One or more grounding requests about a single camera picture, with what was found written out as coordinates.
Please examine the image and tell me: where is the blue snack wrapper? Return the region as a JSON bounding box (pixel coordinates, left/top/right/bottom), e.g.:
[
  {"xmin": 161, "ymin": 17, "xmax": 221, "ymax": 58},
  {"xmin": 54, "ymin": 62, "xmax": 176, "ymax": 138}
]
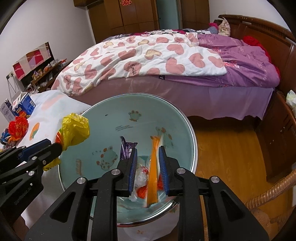
[{"xmin": 1, "ymin": 128, "xmax": 13, "ymax": 146}]

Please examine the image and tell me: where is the wooden bed headboard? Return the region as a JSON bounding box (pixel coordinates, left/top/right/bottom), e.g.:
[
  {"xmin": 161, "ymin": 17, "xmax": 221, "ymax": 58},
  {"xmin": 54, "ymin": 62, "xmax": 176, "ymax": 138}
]
[{"xmin": 218, "ymin": 15, "xmax": 296, "ymax": 93}]

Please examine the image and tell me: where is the red double happiness sticker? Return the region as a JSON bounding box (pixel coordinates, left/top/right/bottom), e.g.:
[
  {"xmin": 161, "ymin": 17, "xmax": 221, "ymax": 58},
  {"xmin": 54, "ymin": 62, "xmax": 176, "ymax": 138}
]
[{"xmin": 120, "ymin": 0, "xmax": 132, "ymax": 6}]

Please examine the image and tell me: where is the brown wooden wardrobe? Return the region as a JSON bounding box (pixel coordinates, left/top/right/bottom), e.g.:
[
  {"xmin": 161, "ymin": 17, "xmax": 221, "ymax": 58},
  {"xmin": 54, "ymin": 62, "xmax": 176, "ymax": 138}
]
[{"xmin": 74, "ymin": 1, "xmax": 210, "ymax": 43}]

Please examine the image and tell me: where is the tall white milk carton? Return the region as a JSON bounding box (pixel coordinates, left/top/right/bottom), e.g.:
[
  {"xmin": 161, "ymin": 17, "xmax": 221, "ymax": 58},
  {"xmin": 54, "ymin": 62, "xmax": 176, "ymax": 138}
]
[{"xmin": 1, "ymin": 99, "xmax": 15, "ymax": 122}]

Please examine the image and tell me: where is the orange white snack wrapper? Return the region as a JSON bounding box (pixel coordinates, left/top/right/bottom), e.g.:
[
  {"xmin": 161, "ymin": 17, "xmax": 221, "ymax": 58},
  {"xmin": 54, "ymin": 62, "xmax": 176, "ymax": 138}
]
[{"xmin": 146, "ymin": 136, "xmax": 161, "ymax": 207}]

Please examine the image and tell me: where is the blue Look milk carton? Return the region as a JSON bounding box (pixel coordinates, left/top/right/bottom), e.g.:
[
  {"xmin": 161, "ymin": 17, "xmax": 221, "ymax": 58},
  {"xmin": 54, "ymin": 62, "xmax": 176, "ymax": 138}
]
[{"xmin": 12, "ymin": 92, "xmax": 36, "ymax": 118}]

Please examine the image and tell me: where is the purple plastic bag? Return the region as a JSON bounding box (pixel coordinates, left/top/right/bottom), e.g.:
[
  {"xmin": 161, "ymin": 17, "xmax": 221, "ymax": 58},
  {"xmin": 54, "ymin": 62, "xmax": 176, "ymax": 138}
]
[{"xmin": 120, "ymin": 136, "xmax": 137, "ymax": 160}]

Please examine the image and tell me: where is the yellow plastic bag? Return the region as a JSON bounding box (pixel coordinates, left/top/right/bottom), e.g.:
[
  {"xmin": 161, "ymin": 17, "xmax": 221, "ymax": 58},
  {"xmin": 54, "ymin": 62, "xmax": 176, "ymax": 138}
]
[{"xmin": 43, "ymin": 113, "xmax": 90, "ymax": 171}]

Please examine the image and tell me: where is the red foil gift bag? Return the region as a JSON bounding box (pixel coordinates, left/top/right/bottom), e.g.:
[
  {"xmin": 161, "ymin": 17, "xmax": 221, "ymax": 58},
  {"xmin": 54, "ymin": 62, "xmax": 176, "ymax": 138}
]
[{"xmin": 8, "ymin": 116, "xmax": 29, "ymax": 141}]

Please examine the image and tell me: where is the white fruit print tablecloth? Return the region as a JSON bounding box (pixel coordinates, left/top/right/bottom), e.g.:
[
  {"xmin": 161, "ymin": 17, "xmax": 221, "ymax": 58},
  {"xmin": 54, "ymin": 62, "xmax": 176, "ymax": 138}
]
[{"xmin": 13, "ymin": 90, "xmax": 179, "ymax": 240}]

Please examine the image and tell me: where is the light blue trash bin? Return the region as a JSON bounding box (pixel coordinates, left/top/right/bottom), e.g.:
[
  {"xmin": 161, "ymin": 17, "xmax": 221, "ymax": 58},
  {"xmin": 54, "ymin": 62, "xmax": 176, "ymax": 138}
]
[{"xmin": 58, "ymin": 93, "xmax": 198, "ymax": 227}]

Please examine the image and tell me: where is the television with patchwork cover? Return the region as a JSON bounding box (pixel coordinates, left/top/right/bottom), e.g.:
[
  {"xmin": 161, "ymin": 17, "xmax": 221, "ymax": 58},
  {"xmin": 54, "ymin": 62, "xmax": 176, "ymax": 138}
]
[{"xmin": 13, "ymin": 42, "xmax": 53, "ymax": 81}]

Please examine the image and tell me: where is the wall power socket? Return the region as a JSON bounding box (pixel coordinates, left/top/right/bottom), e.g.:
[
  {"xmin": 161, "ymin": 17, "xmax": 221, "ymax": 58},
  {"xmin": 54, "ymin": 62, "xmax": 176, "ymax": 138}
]
[{"xmin": 6, "ymin": 72, "xmax": 14, "ymax": 79}]

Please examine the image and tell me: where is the floral pillow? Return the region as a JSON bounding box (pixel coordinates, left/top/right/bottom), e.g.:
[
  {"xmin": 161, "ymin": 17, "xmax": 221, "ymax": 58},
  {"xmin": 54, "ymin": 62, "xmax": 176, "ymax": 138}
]
[{"xmin": 218, "ymin": 18, "xmax": 231, "ymax": 37}]

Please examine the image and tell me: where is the wooden nightstand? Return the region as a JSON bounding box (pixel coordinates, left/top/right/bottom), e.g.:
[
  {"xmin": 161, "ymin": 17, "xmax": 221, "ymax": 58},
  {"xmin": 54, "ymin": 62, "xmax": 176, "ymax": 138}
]
[{"xmin": 255, "ymin": 91, "xmax": 295, "ymax": 182}]

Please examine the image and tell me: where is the clear plastic bag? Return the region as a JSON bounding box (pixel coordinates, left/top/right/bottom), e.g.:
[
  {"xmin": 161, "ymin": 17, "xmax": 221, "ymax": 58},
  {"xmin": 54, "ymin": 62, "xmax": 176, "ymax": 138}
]
[{"xmin": 129, "ymin": 164, "xmax": 149, "ymax": 202}]

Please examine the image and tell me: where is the heart print white quilt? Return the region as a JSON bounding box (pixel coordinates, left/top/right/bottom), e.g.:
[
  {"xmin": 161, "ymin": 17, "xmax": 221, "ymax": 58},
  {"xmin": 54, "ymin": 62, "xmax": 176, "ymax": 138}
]
[{"xmin": 52, "ymin": 33, "xmax": 227, "ymax": 96}]

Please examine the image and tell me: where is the wicker chair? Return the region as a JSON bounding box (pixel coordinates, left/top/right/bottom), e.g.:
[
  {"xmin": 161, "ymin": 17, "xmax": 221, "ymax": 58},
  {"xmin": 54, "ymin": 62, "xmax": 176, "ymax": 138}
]
[{"xmin": 244, "ymin": 169, "xmax": 295, "ymax": 240}]

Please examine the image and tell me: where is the purple bed cover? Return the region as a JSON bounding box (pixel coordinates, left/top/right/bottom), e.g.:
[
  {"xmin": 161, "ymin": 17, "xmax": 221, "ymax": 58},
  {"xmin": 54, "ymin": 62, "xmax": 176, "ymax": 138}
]
[{"xmin": 74, "ymin": 34, "xmax": 279, "ymax": 120}]

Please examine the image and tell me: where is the wooden tv cabinet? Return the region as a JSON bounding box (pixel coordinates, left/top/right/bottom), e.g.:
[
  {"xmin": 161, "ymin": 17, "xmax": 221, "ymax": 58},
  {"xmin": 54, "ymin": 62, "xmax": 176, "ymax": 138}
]
[{"xmin": 22, "ymin": 59, "xmax": 70, "ymax": 93}]

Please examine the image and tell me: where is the red pillow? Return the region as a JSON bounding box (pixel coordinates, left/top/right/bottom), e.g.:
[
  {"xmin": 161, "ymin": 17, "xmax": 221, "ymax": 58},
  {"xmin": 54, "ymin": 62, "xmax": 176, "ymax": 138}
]
[{"xmin": 237, "ymin": 36, "xmax": 280, "ymax": 88}]

